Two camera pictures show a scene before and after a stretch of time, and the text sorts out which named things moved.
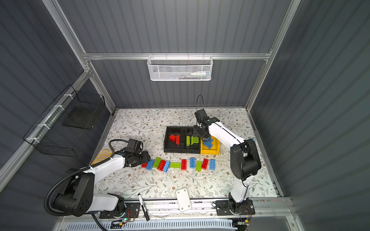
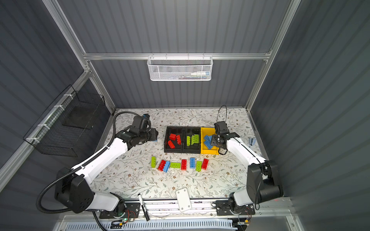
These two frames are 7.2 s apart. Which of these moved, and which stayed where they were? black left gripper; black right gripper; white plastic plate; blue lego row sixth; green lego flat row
Moved: black right gripper; black left gripper
Stayed: blue lego row sixth; white plastic plate; green lego flat row
